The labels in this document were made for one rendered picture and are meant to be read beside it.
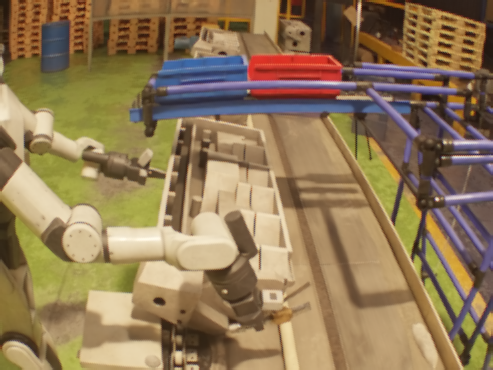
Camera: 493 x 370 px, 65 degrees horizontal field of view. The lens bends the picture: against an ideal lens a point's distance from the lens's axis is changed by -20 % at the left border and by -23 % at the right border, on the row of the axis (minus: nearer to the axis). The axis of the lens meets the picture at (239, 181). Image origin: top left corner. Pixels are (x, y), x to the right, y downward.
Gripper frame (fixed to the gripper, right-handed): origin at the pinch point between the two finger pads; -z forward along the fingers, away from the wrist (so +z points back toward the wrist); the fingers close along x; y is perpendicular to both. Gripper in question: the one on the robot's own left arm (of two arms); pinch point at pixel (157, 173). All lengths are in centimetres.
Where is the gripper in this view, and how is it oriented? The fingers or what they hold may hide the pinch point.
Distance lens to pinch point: 154.7
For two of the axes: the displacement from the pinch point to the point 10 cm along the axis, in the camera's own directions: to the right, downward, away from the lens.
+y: 2.3, -8.7, -4.3
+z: -9.7, -1.9, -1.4
